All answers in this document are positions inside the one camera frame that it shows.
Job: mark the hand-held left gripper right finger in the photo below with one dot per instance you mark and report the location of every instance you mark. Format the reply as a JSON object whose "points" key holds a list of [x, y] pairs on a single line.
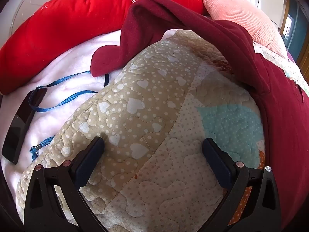
{"points": [[215, 160]]}

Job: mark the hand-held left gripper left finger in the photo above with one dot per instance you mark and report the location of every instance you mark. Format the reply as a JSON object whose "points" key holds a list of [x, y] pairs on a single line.
{"points": [[88, 160]]}

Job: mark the maroon garment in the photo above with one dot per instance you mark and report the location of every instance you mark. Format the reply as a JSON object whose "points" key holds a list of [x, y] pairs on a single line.
{"points": [[284, 125]]}

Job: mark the black phone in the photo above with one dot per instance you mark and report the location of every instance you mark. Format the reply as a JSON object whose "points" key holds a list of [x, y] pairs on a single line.
{"points": [[17, 130]]}

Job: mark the beige quilted patchwork blanket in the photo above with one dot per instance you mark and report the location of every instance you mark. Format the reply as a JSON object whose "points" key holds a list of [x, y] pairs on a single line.
{"points": [[157, 101]]}

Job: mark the white fleece blanket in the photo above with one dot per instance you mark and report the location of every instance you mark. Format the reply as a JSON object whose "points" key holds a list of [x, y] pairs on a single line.
{"points": [[67, 60]]}

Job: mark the purple bed sheet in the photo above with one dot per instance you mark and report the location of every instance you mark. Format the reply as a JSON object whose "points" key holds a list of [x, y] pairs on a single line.
{"points": [[291, 56]]}

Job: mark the red floral pillow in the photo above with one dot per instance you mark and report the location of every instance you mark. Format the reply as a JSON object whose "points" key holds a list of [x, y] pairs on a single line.
{"points": [[72, 17]]}

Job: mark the pink ribbed pillow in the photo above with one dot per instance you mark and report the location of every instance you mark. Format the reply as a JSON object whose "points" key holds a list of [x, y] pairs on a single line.
{"points": [[231, 12]]}

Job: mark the wooden framed door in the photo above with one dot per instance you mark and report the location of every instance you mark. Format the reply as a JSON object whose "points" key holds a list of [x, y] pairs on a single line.
{"points": [[293, 29]]}

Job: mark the white round headboard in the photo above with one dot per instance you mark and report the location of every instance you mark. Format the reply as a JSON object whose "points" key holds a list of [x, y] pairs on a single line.
{"points": [[31, 2]]}

